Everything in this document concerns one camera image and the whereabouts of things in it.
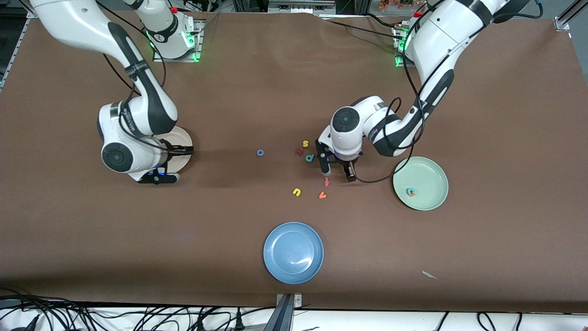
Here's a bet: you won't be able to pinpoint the beige brown plate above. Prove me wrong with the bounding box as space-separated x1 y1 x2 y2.
158 126 193 174

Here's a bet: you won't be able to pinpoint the brown table cover sheet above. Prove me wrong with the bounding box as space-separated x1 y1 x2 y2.
0 7 588 313

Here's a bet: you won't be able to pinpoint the pale green plate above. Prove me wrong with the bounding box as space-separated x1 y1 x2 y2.
393 156 449 211

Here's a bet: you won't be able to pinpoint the blue plate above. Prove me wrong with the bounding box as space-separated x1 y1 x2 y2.
263 222 324 285

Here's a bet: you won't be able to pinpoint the silver metal box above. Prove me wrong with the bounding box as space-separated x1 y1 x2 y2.
269 0 336 13

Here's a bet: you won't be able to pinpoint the orange artificial flowers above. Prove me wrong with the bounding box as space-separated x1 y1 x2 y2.
379 0 414 12

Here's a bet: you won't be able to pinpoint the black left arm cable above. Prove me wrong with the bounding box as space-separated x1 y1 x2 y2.
354 28 455 184

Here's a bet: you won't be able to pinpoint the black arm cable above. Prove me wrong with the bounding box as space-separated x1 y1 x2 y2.
94 0 196 154
354 28 455 184

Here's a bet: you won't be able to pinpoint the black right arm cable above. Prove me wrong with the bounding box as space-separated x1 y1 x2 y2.
94 0 196 154

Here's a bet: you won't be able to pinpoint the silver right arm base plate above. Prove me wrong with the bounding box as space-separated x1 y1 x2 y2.
153 18 203 63

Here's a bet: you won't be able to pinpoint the black base cable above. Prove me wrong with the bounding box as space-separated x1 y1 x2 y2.
365 13 405 29
322 19 406 40

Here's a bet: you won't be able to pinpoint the silver metal bracket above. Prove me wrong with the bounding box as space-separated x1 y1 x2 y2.
276 293 303 308

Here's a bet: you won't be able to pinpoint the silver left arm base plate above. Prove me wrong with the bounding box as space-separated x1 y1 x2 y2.
393 23 416 68

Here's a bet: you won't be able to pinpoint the black aluminium frame post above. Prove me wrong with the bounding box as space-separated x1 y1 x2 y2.
336 0 370 14

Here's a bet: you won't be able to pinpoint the grey aluminium profile post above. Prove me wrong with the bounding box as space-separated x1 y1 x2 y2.
264 294 294 331

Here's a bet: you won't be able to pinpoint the silver aluminium table rail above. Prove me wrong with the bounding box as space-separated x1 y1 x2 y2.
0 11 38 92
554 0 588 32

